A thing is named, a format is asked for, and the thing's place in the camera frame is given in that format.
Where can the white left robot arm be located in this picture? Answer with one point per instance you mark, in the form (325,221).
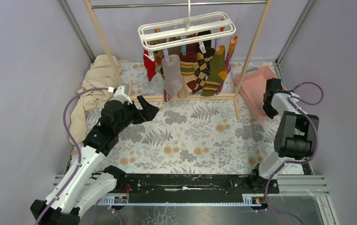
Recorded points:
(71,199)

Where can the green orange sock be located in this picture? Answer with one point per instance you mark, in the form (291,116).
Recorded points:
(217,73)

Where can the wooden clothes rack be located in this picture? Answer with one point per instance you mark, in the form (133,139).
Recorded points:
(234,86)

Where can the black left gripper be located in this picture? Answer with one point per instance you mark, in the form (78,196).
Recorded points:
(148,113)

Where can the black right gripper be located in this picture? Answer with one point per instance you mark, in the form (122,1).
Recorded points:
(269,114)

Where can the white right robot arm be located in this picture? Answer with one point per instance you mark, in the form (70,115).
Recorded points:
(296,140)

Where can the orange beige argyle sock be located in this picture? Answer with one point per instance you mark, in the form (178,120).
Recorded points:
(159,55)

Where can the grey maroon striped sock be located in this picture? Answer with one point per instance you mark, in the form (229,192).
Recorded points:
(166,96)

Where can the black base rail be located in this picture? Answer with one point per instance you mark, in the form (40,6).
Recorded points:
(188,188)

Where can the white clip sock hanger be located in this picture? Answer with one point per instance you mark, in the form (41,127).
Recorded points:
(183,31)

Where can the floral patterned mat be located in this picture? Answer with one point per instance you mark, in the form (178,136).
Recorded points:
(206,136)

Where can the red sock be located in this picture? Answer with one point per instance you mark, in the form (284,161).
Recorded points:
(149,63)

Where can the striped beige maroon sock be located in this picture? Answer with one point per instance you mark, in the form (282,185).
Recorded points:
(188,65)

